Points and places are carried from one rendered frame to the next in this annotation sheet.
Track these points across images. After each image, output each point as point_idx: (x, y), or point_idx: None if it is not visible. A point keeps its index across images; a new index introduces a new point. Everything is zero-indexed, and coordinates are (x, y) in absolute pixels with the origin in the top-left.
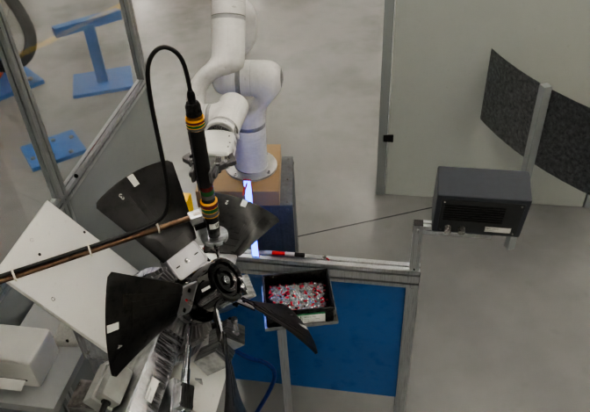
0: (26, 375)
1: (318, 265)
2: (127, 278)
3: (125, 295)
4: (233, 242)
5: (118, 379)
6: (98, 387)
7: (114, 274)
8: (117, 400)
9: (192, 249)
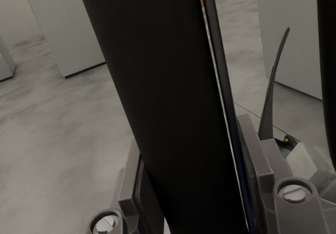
0: None
1: None
2: (276, 61)
3: (272, 69)
4: None
5: (300, 164)
6: (315, 150)
7: (285, 36)
8: (288, 155)
9: None
